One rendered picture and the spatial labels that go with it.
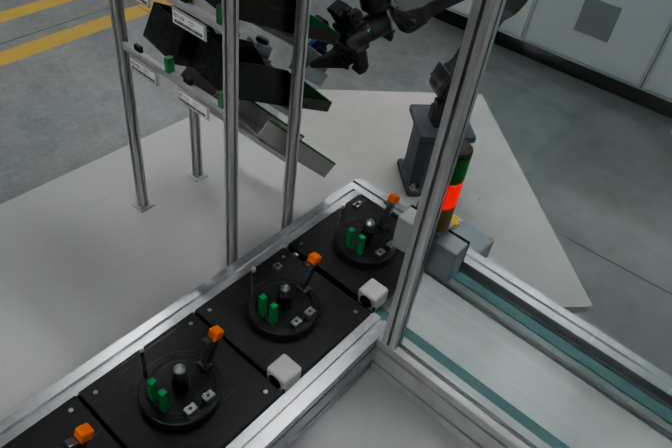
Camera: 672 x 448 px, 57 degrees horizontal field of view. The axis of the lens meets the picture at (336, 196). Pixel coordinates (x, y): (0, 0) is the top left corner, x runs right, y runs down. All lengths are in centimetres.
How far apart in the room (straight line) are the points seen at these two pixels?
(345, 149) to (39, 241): 83
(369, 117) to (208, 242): 71
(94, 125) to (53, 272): 196
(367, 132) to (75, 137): 182
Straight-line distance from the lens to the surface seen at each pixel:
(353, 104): 199
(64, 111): 351
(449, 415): 123
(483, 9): 79
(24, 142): 334
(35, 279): 149
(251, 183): 165
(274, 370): 112
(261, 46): 142
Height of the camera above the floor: 194
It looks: 41 degrees down
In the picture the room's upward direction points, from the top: 8 degrees clockwise
